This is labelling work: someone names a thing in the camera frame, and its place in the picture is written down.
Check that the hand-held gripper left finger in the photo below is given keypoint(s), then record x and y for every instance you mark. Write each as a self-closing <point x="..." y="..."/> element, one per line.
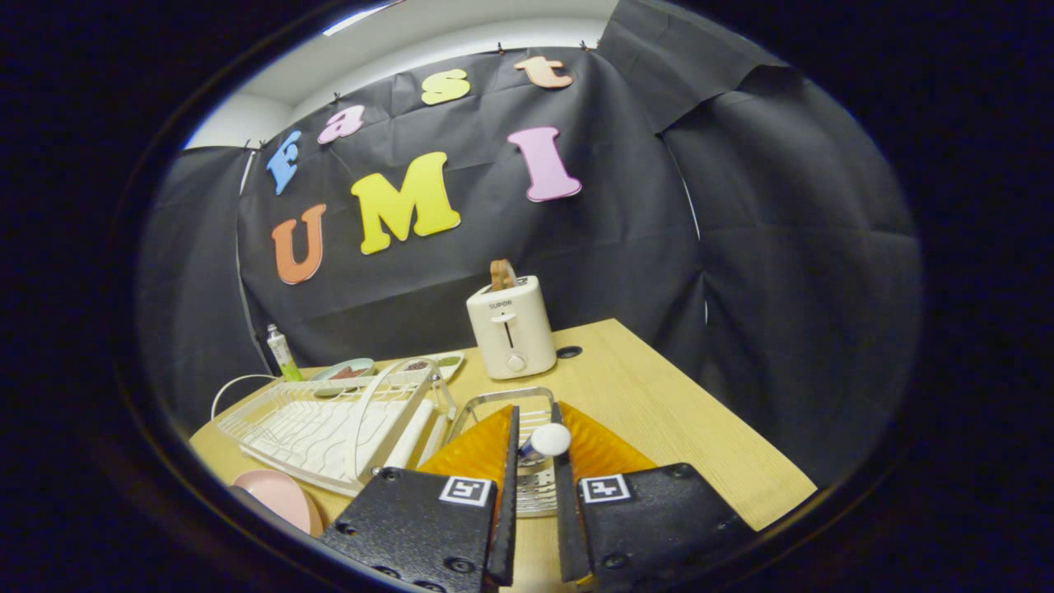
<point x="506" y="511"/>

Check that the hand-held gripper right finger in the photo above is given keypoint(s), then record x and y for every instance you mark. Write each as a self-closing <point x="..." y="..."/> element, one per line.
<point x="568" y="527"/>

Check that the pink plate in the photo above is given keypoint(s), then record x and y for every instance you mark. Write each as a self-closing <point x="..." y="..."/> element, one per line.
<point x="280" y="498"/>

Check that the pale green oval plate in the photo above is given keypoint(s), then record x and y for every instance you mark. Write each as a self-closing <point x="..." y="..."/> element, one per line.
<point x="325" y="373"/>

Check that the white divided tray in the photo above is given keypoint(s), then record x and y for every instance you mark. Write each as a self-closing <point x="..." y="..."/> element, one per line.
<point x="454" y="371"/>

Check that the dark red bean pile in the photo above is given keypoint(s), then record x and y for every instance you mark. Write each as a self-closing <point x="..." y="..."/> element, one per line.
<point x="416" y="365"/>

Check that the white toaster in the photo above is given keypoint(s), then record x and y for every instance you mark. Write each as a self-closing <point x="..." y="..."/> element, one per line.
<point x="510" y="329"/>

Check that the brown meat piece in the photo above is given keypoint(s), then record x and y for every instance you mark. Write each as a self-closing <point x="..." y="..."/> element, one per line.
<point x="350" y="371"/>

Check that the bread slice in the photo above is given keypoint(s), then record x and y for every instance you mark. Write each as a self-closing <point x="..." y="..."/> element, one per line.
<point x="497" y="274"/>
<point x="510" y="273"/>

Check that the green liquid bottle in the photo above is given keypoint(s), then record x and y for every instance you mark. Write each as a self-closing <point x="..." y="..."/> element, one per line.
<point x="280" y="350"/>

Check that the black backdrop cloth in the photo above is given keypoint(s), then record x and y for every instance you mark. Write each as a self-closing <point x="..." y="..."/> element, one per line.
<point x="782" y="247"/>

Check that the ceiling light panel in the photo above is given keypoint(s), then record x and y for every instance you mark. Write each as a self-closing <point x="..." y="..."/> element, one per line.
<point x="362" y="16"/>

